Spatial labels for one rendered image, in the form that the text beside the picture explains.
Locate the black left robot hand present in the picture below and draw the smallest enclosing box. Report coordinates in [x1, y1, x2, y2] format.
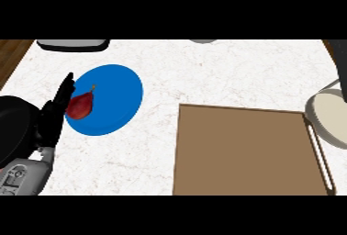
[0, 72, 77, 170]

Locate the red sweet potato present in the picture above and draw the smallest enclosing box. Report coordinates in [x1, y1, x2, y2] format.
[65, 84, 97, 121]

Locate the small grey object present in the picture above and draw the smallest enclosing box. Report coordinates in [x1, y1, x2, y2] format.
[187, 39, 218, 45]

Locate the brown wooden tray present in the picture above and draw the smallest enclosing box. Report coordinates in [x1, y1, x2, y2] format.
[171, 103, 338, 196]

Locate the dark grey object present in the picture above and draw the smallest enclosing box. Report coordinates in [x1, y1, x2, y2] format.
[322, 39, 347, 104]

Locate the grey and black appliance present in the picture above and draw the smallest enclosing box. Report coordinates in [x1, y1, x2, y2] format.
[35, 39, 111, 53]

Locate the blue round plate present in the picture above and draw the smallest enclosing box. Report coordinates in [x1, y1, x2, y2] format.
[63, 63, 145, 137]

